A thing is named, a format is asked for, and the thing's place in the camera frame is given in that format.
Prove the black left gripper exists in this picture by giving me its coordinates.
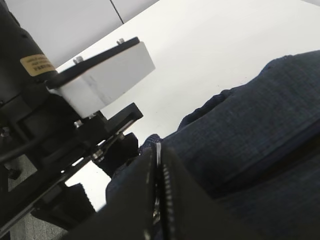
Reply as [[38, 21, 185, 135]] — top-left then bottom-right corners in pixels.
[[0, 83, 143, 230]]

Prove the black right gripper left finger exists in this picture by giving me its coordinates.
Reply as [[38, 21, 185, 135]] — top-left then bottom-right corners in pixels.
[[64, 148, 157, 240]]

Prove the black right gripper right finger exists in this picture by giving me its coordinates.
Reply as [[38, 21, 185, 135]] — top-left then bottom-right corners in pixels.
[[158, 146, 250, 240]]

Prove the dark blue lunch bag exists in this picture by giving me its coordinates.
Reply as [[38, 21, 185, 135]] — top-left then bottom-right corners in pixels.
[[106, 51, 320, 240]]

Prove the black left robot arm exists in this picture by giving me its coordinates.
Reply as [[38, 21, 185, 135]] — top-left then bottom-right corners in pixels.
[[0, 1, 143, 235]]

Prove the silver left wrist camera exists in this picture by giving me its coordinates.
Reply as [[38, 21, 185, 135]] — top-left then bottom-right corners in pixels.
[[45, 37, 155, 119]]

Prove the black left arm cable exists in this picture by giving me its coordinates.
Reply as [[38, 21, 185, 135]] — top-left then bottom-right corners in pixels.
[[0, 138, 43, 163]]

